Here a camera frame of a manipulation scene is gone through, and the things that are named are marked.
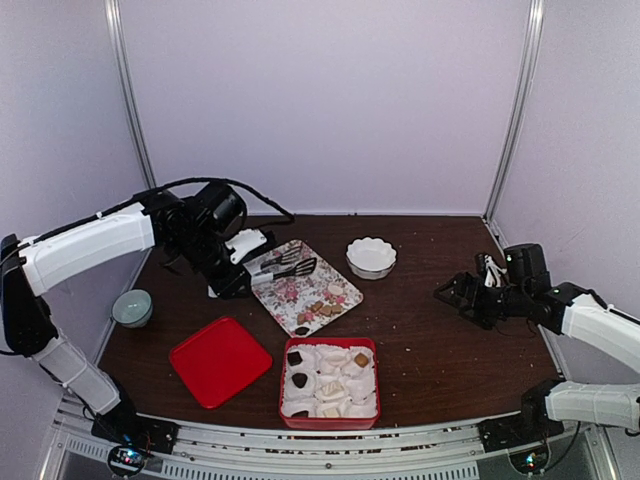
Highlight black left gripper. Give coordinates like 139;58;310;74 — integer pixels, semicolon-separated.
172;227;253;300

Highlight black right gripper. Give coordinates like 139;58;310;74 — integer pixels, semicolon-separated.
433;272;530;330

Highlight red tin lid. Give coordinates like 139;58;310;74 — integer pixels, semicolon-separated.
169;317;273;409

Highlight brown chocolate back cell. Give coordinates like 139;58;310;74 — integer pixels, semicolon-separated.
354;353;369;368

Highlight dark square chocolate packed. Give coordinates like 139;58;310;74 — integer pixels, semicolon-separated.
286;351;304;367

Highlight dark heart chocolate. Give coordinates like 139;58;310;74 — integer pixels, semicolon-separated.
291;373;309;389

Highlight white ridged chocolate packed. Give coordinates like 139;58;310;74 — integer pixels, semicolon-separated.
320;381;344;399

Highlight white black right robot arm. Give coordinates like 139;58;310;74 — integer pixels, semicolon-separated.
434;243;639;451

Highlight pale green ceramic bowl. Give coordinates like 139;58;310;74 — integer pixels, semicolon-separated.
111;289;153;328

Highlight floral rectangular tray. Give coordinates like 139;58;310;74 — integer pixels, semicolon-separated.
252;240;364;338

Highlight white scalloped ceramic dish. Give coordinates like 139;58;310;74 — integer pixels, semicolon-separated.
346;237;397;281

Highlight white paper cup liners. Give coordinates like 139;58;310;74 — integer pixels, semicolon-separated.
280;343;378;419

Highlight red tin box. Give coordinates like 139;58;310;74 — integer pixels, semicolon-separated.
279;337;381;431

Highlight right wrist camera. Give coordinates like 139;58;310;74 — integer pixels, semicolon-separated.
474;252;508;288

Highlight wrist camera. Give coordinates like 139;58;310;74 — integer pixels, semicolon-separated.
474;252;508;288
224;229;275;265

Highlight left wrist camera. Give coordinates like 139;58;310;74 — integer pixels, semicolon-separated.
224;229;275;265

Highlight front aluminium rail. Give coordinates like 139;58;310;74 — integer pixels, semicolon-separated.
36;395;623;479

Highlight left aluminium frame post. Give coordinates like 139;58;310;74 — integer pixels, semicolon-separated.
104;0;157;189

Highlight aluminium frame post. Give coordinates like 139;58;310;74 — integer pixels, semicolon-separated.
484;0;545;222
104;0;157;189

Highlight right aluminium frame post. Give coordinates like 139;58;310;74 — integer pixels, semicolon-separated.
484;0;545;222

